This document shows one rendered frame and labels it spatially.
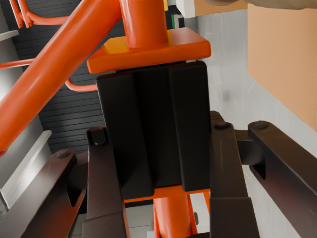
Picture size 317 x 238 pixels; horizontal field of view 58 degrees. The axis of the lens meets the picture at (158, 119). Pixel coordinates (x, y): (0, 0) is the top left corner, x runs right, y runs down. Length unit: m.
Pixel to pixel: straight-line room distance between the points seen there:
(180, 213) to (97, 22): 0.12
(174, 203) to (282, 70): 0.19
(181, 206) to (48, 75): 0.11
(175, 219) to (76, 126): 12.10
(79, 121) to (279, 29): 11.89
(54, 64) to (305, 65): 0.20
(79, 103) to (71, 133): 1.42
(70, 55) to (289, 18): 0.20
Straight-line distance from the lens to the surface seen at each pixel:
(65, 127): 12.36
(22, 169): 10.33
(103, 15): 0.17
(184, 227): 0.20
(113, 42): 0.19
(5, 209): 7.06
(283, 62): 0.32
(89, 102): 11.73
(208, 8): 1.57
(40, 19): 8.24
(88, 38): 0.17
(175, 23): 7.57
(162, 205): 0.19
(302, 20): 0.28
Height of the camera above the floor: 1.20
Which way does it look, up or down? 1 degrees up
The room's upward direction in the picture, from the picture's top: 98 degrees counter-clockwise
